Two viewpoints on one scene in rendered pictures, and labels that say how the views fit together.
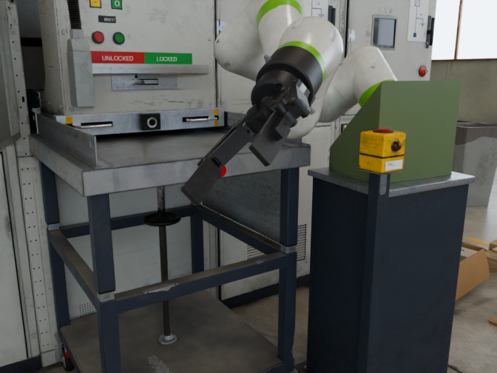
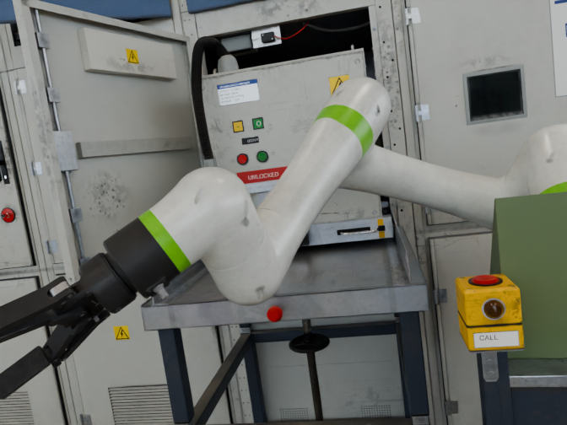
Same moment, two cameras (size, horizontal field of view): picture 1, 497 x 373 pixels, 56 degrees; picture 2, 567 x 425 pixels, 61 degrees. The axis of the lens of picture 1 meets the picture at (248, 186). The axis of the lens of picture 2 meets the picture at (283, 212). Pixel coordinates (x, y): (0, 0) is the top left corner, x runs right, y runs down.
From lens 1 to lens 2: 0.76 m
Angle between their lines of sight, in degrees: 44
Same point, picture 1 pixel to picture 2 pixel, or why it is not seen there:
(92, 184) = (151, 320)
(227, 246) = (453, 377)
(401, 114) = (549, 248)
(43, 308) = (247, 404)
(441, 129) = not seen: outside the picture
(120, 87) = not seen: hidden behind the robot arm
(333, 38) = (202, 198)
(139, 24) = (282, 139)
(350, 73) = (522, 171)
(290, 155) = (391, 295)
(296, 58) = (116, 239)
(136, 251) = (335, 363)
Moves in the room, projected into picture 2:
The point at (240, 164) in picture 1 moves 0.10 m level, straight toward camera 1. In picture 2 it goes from (314, 306) to (283, 322)
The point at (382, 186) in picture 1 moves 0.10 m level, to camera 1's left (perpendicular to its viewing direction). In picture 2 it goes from (488, 368) to (429, 356)
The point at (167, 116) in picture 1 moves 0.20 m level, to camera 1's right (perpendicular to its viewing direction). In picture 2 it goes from (318, 230) to (378, 231)
